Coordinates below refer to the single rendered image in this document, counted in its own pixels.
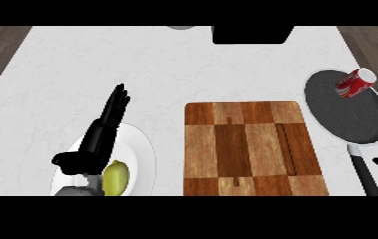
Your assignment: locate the red soda can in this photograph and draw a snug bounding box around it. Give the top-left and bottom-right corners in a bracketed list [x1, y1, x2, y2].
[333, 68, 378, 99]

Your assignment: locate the black appliance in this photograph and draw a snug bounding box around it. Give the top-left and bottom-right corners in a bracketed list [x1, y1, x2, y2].
[210, 26, 295, 45]

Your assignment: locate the dark grey frying pan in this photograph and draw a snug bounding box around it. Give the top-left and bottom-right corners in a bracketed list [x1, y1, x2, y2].
[302, 69, 378, 197]

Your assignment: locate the yellow-green fruit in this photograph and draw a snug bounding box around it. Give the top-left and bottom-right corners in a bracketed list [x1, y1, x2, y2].
[101, 160, 131, 197]

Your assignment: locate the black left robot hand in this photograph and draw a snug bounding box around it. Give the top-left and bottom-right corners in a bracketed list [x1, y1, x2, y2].
[49, 83, 131, 176]

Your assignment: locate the wooden cutting board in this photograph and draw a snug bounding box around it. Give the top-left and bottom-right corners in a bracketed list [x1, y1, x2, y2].
[182, 100, 330, 197]

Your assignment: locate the white plate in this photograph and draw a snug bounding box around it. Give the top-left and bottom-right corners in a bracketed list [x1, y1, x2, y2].
[48, 122, 157, 197]

